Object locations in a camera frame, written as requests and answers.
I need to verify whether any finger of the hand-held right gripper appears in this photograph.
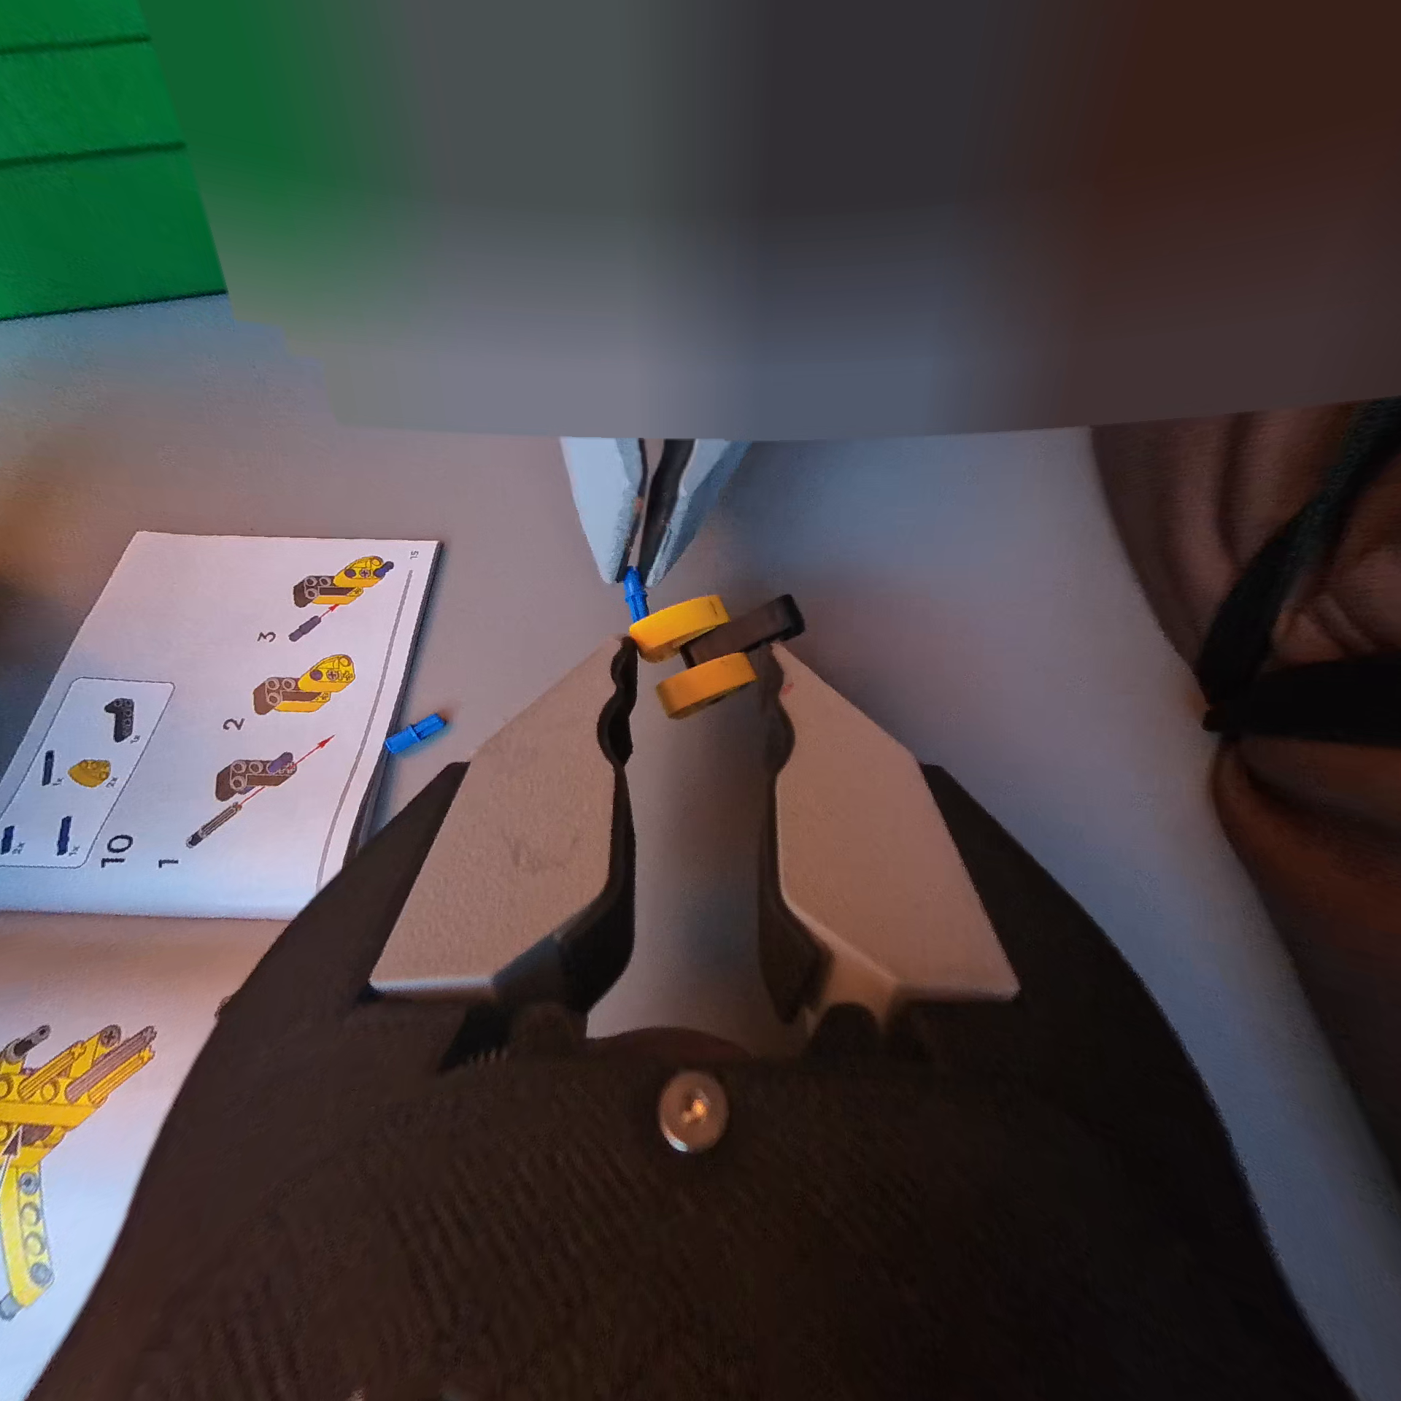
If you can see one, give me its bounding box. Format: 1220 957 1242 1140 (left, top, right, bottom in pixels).
641 438 752 590
561 438 664 587

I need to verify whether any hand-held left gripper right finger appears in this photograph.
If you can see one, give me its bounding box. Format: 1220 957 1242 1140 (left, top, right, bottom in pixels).
755 640 1023 1024

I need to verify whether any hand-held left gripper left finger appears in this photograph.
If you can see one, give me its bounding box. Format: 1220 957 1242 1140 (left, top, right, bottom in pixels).
366 637 640 1020

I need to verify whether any yellow and black lego assembly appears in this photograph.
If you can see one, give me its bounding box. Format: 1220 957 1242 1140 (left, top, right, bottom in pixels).
626 593 808 720

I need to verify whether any lego instruction booklet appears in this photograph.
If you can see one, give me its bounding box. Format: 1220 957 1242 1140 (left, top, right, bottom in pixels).
0 530 444 1401

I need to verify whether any brown garment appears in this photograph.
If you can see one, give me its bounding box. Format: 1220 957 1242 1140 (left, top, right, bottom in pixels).
1088 400 1401 1167

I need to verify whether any green board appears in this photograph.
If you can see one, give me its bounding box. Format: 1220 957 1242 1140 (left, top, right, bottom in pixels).
0 0 228 322

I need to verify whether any black cord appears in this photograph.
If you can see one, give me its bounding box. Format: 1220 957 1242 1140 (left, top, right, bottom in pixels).
1196 400 1401 748

